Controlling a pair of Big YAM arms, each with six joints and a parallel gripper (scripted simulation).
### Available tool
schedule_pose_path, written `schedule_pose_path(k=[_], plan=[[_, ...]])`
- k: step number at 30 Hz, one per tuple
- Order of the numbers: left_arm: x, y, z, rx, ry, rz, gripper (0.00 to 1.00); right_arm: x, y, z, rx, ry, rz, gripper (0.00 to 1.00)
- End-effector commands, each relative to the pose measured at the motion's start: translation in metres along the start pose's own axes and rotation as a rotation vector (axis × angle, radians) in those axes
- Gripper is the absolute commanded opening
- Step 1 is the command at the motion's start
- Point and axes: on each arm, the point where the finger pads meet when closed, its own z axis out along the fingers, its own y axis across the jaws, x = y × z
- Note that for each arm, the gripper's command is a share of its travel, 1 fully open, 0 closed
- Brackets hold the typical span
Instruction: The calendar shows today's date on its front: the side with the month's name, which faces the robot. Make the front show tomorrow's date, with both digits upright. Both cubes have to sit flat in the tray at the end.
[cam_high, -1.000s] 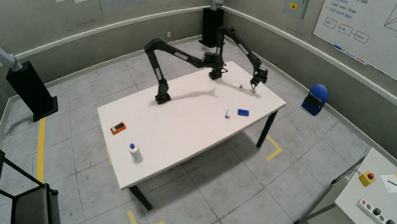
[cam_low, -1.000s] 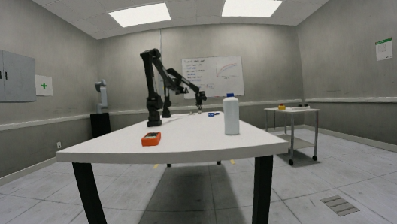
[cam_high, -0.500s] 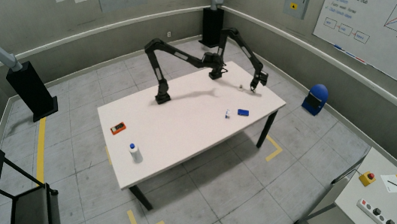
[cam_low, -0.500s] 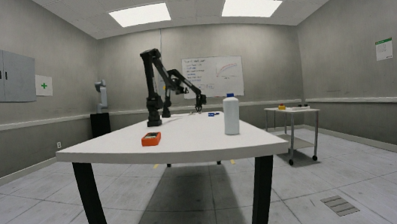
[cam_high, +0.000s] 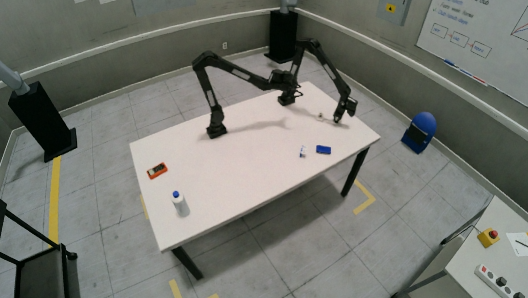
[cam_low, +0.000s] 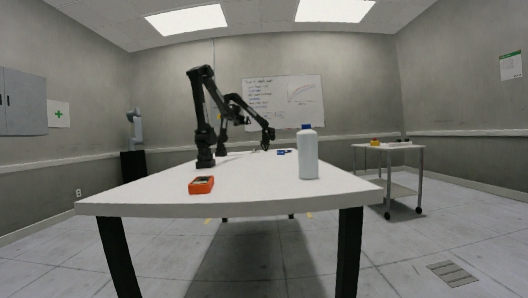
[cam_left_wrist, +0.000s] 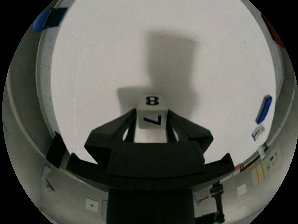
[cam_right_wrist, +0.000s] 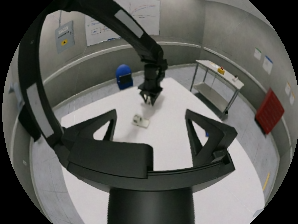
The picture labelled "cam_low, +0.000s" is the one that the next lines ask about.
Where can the white plastic bottle with blue cap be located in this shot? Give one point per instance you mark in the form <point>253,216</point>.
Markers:
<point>307,153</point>

